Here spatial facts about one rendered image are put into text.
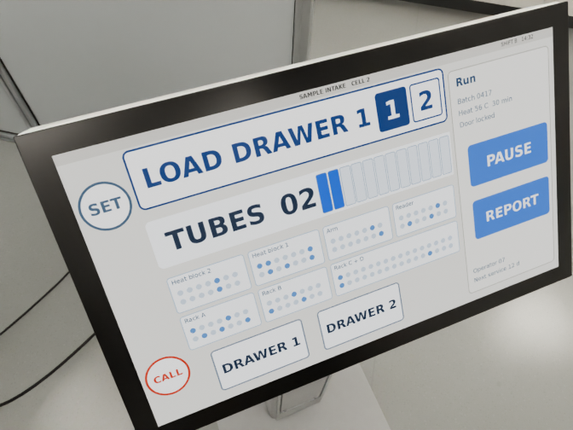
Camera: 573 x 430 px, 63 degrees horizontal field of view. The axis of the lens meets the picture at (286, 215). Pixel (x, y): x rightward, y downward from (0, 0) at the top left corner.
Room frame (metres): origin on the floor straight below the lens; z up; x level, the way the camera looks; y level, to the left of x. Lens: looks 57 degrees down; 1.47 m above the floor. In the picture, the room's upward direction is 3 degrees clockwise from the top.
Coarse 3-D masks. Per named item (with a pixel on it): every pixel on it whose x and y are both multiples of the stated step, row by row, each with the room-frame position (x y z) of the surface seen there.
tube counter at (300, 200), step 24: (408, 144) 0.30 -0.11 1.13; (432, 144) 0.31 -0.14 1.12; (336, 168) 0.27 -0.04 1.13; (360, 168) 0.28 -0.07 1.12; (384, 168) 0.28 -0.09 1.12; (408, 168) 0.29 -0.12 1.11; (432, 168) 0.30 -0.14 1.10; (288, 192) 0.25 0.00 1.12; (312, 192) 0.25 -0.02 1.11; (336, 192) 0.26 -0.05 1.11; (360, 192) 0.26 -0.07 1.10; (384, 192) 0.27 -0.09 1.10; (288, 216) 0.23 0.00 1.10; (312, 216) 0.24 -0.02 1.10
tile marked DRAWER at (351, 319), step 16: (384, 288) 0.20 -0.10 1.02; (400, 288) 0.21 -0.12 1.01; (336, 304) 0.18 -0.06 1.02; (352, 304) 0.18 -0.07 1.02; (368, 304) 0.19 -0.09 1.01; (384, 304) 0.19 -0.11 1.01; (400, 304) 0.19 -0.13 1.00; (320, 320) 0.17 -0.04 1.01; (336, 320) 0.17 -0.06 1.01; (352, 320) 0.17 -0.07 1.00; (368, 320) 0.18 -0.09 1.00; (384, 320) 0.18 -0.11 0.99; (400, 320) 0.18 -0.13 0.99; (336, 336) 0.16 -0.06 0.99; (352, 336) 0.16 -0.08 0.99
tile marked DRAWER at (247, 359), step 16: (256, 336) 0.14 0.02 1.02; (272, 336) 0.15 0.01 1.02; (288, 336) 0.15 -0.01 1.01; (304, 336) 0.15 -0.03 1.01; (224, 352) 0.13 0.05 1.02; (240, 352) 0.13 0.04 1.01; (256, 352) 0.13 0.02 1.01; (272, 352) 0.13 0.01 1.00; (288, 352) 0.14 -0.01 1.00; (304, 352) 0.14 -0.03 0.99; (224, 368) 0.12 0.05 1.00; (240, 368) 0.12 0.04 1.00; (256, 368) 0.12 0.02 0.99; (272, 368) 0.12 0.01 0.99; (224, 384) 0.10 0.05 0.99; (240, 384) 0.11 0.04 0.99
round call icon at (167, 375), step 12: (156, 360) 0.11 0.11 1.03; (168, 360) 0.11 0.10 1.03; (180, 360) 0.12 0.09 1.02; (144, 372) 0.10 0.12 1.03; (156, 372) 0.10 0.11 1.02; (168, 372) 0.11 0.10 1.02; (180, 372) 0.11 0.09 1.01; (192, 372) 0.11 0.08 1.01; (144, 384) 0.09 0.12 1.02; (156, 384) 0.10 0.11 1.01; (168, 384) 0.10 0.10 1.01; (180, 384) 0.10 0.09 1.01; (192, 384) 0.10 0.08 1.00; (156, 396) 0.09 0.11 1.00; (168, 396) 0.09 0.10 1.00
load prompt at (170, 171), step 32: (352, 96) 0.32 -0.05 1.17; (384, 96) 0.33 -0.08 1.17; (416, 96) 0.33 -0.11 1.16; (224, 128) 0.27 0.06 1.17; (256, 128) 0.28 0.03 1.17; (288, 128) 0.28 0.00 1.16; (320, 128) 0.29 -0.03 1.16; (352, 128) 0.30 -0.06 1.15; (384, 128) 0.31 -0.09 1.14; (416, 128) 0.32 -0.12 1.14; (128, 160) 0.23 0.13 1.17; (160, 160) 0.24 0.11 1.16; (192, 160) 0.24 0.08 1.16; (224, 160) 0.25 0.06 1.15; (256, 160) 0.26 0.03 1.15; (288, 160) 0.26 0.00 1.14; (160, 192) 0.22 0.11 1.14; (192, 192) 0.23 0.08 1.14
